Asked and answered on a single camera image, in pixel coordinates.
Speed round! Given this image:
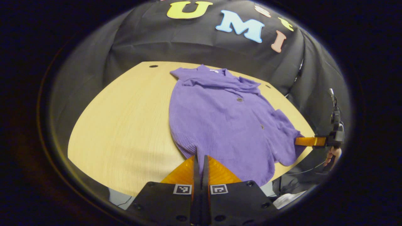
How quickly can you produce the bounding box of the black backdrop cloth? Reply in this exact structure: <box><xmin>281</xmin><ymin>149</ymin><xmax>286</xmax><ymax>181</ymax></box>
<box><xmin>50</xmin><ymin>0</ymin><xmax>350</xmax><ymax>189</ymax></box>

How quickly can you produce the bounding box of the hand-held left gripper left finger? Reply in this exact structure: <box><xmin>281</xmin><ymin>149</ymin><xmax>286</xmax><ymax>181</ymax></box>
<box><xmin>126</xmin><ymin>155</ymin><xmax>201</xmax><ymax>226</ymax></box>

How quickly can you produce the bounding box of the purple knitted cardigan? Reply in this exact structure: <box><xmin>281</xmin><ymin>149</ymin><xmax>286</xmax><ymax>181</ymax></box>
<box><xmin>169</xmin><ymin>64</ymin><xmax>307</xmax><ymax>187</ymax></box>

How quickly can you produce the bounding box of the white object on floor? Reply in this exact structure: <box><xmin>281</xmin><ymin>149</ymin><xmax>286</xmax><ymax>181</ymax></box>
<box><xmin>273</xmin><ymin>191</ymin><xmax>307</xmax><ymax>209</ymax></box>

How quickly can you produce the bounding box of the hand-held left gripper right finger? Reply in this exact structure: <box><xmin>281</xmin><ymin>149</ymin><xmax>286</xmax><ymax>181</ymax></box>
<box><xmin>201</xmin><ymin>155</ymin><xmax>278</xmax><ymax>226</ymax></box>

